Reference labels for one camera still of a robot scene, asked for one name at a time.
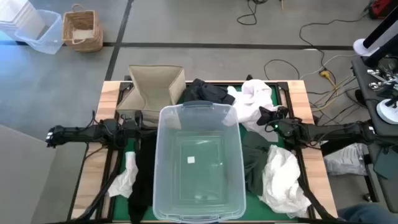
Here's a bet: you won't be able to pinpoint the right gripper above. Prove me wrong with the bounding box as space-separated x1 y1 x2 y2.
256 106 289 126

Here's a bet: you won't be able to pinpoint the white shirt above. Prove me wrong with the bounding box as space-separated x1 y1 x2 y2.
226 79 282 133

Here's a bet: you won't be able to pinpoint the dark green garment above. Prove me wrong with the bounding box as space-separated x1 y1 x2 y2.
241 130 274 197

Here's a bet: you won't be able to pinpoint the small white garment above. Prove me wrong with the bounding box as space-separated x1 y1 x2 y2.
107 151 139 199

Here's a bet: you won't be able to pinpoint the dark grey shorts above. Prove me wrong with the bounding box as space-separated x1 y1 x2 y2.
182 78 236 106

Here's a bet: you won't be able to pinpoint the large white garment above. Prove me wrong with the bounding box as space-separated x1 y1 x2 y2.
257 144 312 218

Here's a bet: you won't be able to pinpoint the beige fabric bin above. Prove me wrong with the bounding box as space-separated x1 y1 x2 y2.
115 64 187 128

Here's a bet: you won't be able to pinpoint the clear plastic storage bin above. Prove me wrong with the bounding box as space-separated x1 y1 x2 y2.
152 100 247 224

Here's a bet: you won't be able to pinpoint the grey plastic bag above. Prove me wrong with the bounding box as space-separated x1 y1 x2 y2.
323 142 368 177

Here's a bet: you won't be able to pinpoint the wicker basket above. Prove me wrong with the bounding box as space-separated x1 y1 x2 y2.
61 3 104 53

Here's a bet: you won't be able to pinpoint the green table mat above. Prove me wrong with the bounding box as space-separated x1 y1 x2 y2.
112 82 299 222

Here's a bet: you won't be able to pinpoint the black side table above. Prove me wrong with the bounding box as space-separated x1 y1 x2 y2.
351 55 398 138

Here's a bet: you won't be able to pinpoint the shiny metal utensils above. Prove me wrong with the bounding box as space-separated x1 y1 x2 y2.
366 67 398 91

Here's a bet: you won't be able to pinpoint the white stand with pole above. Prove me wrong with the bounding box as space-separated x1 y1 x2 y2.
353 14 398 57

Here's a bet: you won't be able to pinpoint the small clear plastic tub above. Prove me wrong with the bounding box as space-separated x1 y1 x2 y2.
14 9 65 55

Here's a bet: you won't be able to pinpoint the white round base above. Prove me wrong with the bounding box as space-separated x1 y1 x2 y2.
376 98 398 125

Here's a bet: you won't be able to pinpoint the person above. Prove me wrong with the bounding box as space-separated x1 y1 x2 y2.
337 203 398 224

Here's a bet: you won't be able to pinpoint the low black table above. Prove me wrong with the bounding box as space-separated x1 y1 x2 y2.
363 135 398 214

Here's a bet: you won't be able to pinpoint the red tool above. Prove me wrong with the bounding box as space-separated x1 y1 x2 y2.
368 0 395 19

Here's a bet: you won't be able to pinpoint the black arched floor cable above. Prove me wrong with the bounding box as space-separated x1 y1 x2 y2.
263 58 301 81

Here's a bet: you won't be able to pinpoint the black cable bundle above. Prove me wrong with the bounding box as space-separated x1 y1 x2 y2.
294 149 338 222
74 146 124 222

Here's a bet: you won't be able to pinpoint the yellow extension cord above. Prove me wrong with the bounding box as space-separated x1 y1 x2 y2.
310 70 357 113

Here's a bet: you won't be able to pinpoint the black table frame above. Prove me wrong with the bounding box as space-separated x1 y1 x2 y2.
96 81 313 223

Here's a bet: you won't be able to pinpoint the long black floor cable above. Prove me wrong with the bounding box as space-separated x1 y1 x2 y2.
298 14 373 75

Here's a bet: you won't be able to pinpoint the black looped floor cable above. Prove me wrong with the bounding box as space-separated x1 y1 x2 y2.
236 0 269 26

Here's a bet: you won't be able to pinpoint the white floor cable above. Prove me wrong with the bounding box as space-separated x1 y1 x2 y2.
300 54 358 80

